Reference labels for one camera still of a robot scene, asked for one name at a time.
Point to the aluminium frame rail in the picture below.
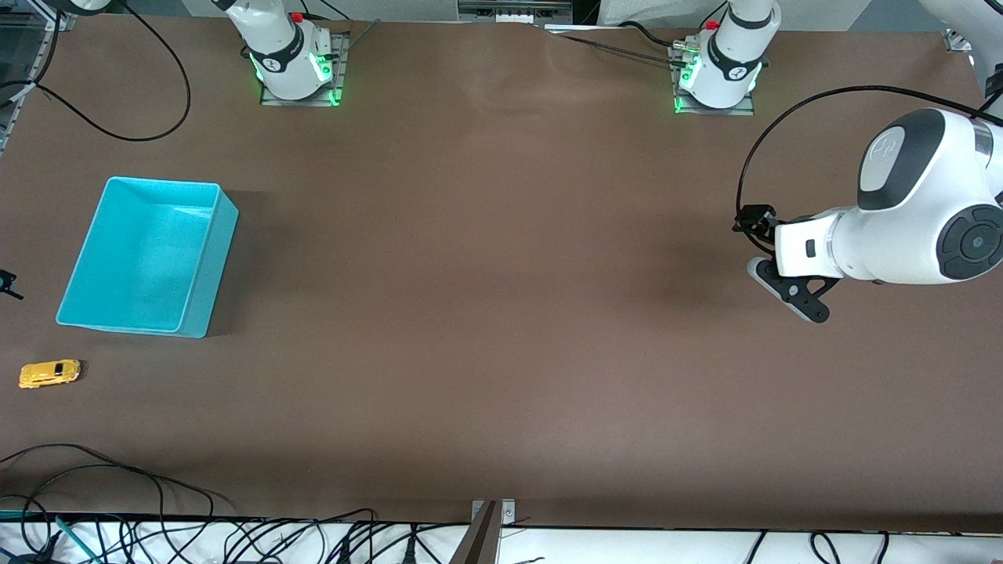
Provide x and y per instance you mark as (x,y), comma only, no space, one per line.
(51,22)

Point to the grey power strip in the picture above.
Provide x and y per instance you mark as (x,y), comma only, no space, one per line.
(513,9)

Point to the silver connector plug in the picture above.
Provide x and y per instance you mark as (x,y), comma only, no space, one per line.
(684,52)

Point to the metal table edge bracket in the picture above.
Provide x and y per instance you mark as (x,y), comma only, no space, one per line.
(508,513)

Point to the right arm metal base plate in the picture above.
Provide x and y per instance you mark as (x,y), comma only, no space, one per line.
(298,102)

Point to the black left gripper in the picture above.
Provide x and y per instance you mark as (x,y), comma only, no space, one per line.
(757,220)

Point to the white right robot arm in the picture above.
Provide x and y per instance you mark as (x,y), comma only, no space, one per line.
(282,63)

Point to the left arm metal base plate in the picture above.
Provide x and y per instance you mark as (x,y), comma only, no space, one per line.
(713,111)

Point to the yellow toy beetle car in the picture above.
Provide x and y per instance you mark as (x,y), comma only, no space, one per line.
(47,374)

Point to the white panel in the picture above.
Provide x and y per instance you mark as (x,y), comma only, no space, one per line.
(658,12)

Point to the turquoise plastic bin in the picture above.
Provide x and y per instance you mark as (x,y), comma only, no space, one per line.
(157,274)

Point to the black power plug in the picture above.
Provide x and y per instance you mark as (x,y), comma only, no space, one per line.
(345,552)
(410,548)

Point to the grey camera stand pole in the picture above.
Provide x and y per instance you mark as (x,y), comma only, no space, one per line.
(479,544)

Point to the teal strip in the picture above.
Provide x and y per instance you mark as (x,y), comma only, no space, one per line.
(12,515)

